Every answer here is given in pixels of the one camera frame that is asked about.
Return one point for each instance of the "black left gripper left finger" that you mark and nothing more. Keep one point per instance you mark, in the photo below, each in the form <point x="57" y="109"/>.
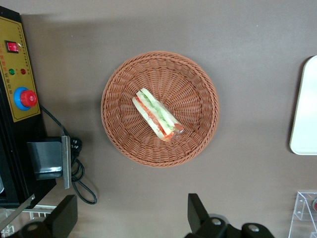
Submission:
<point x="64" y="215"/>

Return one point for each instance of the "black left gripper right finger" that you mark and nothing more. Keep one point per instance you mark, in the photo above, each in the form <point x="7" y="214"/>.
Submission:
<point x="198" y="218"/>

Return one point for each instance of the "clear acrylic bottle rack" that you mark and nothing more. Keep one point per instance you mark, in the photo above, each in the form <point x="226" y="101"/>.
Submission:
<point x="301" y="208"/>

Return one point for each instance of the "round brown wicker basket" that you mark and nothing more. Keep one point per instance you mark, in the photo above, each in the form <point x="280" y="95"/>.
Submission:
<point x="173" y="74"/>

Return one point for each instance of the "sandwich with lettuce tomato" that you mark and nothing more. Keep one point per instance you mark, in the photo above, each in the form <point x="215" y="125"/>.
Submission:
<point x="153" y="114"/>

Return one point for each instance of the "beige plastic tray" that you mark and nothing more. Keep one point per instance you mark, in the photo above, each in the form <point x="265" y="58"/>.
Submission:
<point x="307" y="111"/>

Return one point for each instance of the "black sealing machine yellow panel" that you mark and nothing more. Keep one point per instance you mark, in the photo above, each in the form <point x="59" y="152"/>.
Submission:
<point x="15" y="148"/>

